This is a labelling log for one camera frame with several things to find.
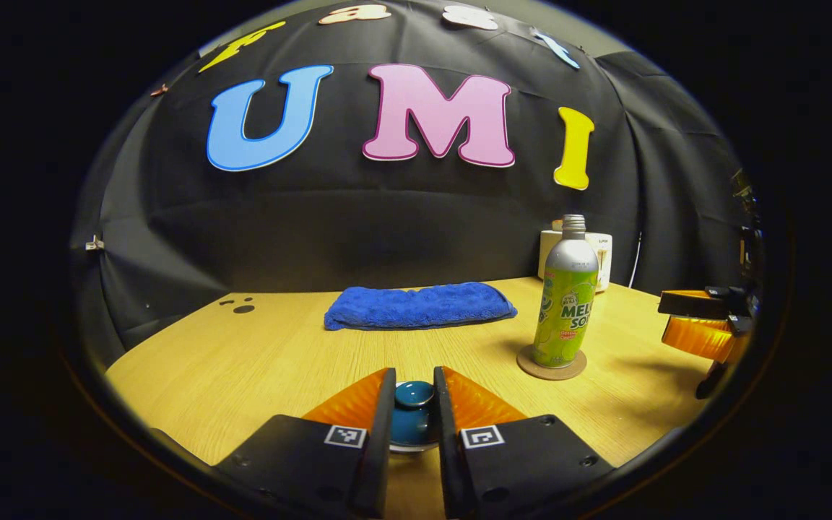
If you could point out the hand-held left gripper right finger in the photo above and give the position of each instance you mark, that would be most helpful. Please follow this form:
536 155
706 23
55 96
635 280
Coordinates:
448 448

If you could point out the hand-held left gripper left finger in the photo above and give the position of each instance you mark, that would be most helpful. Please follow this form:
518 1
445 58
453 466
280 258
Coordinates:
380 448

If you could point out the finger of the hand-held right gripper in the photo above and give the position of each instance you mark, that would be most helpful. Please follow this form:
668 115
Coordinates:
690 305
701 338

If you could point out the teal white teacup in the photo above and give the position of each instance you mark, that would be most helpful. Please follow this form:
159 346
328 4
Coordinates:
412 427

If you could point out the teal teacup lid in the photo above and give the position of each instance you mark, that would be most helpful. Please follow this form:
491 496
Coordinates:
414 393

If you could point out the silver green label water bottle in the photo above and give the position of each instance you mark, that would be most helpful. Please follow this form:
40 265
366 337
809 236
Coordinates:
568 303

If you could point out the round cork coaster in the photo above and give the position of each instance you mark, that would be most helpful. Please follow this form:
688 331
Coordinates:
553 375

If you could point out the white toaster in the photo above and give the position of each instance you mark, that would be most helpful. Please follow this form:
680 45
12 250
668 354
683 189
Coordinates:
604 263

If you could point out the blue folded towel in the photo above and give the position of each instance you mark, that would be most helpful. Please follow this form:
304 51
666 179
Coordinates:
416 307

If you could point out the black backdrop cloth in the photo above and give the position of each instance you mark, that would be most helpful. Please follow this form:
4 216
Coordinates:
387 224

